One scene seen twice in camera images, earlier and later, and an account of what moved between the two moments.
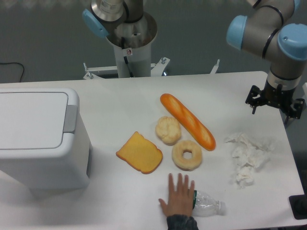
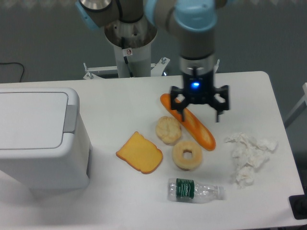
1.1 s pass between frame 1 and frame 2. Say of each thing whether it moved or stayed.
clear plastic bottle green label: moved
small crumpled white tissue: stayed
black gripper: moved
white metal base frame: stayed
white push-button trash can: stayed
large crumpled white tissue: stayed
